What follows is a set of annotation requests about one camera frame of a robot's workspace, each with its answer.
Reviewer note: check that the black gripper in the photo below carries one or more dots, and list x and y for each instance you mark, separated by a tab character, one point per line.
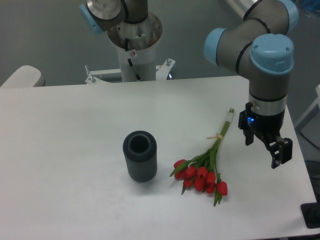
267	129

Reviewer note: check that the red tulip bouquet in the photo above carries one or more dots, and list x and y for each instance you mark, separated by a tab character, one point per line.
201	172

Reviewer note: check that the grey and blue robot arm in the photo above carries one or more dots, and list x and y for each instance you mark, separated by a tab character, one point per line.
257	50

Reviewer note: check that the black device at table edge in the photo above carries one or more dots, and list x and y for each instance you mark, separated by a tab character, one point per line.
311	214

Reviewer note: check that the dark grey ribbed vase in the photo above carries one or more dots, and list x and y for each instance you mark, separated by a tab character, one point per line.
140	153

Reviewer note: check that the blue object top right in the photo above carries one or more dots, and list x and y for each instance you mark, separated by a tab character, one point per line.
311	7

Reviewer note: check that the white chair backrest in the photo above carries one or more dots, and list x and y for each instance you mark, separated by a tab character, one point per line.
24	77

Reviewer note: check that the white furniture leg frame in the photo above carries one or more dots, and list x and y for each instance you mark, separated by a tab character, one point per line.
308	124

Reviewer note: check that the white pedestal base frame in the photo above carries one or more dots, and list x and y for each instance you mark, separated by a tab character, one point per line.
162	73

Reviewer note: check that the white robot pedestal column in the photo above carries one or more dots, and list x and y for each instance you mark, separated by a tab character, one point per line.
136	43

